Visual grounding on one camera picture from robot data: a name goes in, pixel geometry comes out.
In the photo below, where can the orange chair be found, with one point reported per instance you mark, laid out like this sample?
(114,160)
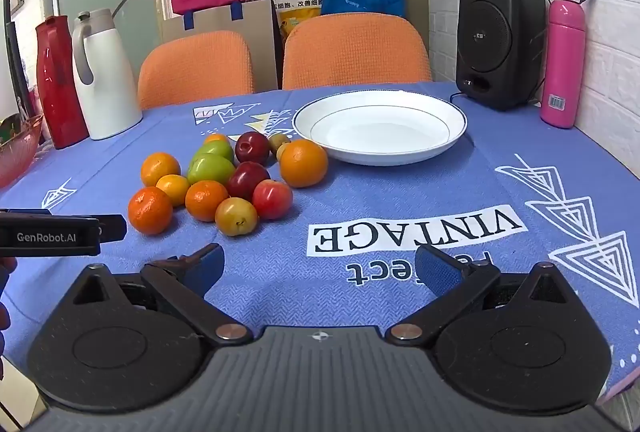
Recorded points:
(195,66)
(355,51)

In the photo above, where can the cardboard box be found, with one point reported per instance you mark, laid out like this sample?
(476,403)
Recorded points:
(215,19)

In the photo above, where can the black framed whiteboard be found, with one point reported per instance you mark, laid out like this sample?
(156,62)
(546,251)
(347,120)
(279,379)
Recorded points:
(17,61)

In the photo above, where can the yellow red plum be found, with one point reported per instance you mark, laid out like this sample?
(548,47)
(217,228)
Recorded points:
(236,216)

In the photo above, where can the large orange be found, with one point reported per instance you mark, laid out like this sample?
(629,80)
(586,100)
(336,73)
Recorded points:
(303,163)

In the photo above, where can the dark red plum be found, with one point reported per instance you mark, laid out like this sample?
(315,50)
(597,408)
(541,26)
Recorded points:
(248,179)
(252,146)

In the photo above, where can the black speaker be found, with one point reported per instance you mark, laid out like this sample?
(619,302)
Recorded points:
(495,41)

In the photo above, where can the yellow bag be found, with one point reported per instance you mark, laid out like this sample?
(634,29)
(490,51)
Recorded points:
(295,21)

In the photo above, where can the small yellow-orange mandarin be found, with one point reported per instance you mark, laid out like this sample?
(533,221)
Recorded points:
(172,189)

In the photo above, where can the white thermos jug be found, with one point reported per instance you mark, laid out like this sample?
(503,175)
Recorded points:
(110,76)

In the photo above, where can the green apple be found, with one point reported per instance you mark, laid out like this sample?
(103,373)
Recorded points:
(216,150)
(210,169)

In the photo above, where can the white plate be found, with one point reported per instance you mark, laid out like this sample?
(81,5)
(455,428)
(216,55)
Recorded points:
(380,126)

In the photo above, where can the pink glass bowl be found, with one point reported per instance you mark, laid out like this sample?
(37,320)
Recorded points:
(17,146)

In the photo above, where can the pink red plum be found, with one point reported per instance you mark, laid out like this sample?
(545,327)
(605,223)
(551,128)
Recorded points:
(272,199)

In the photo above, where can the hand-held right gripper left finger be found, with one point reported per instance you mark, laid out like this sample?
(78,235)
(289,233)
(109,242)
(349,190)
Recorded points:
(210,269)

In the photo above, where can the blue printed tablecloth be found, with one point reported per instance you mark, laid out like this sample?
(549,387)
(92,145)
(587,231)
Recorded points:
(375,197)

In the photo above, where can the person's left hand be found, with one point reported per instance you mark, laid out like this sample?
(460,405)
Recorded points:
(6,272)

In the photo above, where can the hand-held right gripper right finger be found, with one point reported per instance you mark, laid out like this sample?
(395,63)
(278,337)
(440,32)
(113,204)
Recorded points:
(437,269)

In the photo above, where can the red thermos jug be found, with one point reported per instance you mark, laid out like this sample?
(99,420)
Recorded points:
(55,81)

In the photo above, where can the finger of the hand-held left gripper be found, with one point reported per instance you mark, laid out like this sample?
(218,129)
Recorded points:
(112,228)

